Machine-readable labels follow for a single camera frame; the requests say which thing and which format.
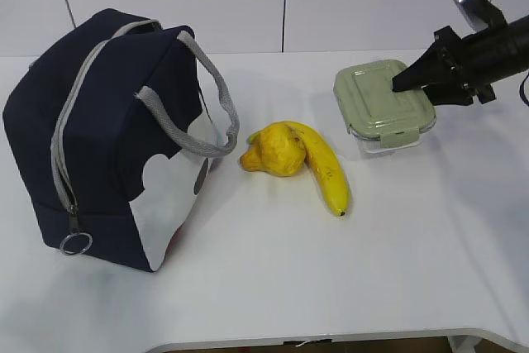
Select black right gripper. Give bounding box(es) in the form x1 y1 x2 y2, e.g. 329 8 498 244
392 26 496 106

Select green lid glass container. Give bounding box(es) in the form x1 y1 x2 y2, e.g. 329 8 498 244
333 60 436 154

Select yellow banana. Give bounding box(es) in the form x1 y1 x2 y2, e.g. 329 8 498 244
283 121 351 217

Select yellow lemon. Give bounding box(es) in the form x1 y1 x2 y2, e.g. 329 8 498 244
240 122 307 177

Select navy blue lunch bag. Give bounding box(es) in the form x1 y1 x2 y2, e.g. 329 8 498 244
2 8 240 272

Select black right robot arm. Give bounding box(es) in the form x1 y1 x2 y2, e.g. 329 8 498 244
392 17 528 106

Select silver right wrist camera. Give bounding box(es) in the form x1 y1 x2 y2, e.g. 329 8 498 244
453 0 507 32

